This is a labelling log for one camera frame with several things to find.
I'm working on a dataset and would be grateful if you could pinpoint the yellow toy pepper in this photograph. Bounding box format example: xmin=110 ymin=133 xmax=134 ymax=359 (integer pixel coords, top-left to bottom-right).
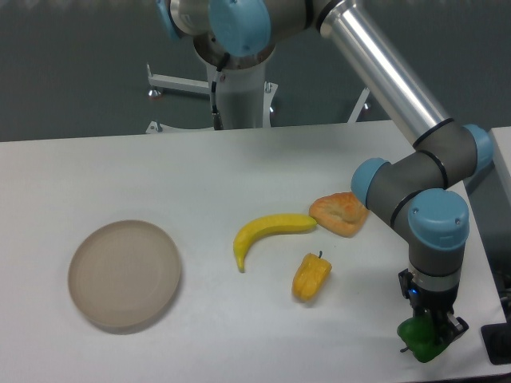
xmin=291 ymin=251 xmax=332 ymax=302

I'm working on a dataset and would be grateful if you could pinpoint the beige round plate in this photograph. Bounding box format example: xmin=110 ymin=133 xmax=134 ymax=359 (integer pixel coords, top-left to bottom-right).
xmin=68 ymin=219 xmax=181 ymax=334

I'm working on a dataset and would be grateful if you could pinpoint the orange toy croissant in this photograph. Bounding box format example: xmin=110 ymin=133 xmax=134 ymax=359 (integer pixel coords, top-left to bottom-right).
xmin=309 ymin=191 xmax=369 ymax=238

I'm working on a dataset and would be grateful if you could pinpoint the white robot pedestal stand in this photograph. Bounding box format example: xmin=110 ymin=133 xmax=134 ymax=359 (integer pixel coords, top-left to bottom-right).
xmin=144 ymin=35 xmax=372 ymax=135

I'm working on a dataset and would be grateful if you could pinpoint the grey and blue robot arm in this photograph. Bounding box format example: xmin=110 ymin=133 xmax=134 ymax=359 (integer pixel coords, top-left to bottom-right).
xmin=156 ymin=1 xmax=493 ymax=346

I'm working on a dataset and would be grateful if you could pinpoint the green toy pepper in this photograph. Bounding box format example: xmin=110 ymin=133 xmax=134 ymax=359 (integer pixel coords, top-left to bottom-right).
xmin=397 ymin=314 xmax=448 ymax=363

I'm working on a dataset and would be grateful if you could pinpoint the black device at edge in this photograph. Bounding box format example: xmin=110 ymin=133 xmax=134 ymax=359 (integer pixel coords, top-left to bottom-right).
xmin=481 ymin=322 xmax=510 ymax=365

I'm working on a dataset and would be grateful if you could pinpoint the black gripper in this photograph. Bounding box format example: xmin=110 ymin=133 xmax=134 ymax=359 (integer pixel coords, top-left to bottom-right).
xmin=398 ymin=268 xmax=469 ymax=346

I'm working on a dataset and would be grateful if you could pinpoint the yellow toy banana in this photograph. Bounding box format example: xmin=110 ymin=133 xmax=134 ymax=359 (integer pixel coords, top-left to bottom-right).
xmin=232 ymin=213 xmax=317 ymax=273

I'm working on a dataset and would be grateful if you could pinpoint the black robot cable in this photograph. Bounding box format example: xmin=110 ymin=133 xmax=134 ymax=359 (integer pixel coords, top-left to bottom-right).
xmin=210 ymin=52 xmax=232 ymax=131

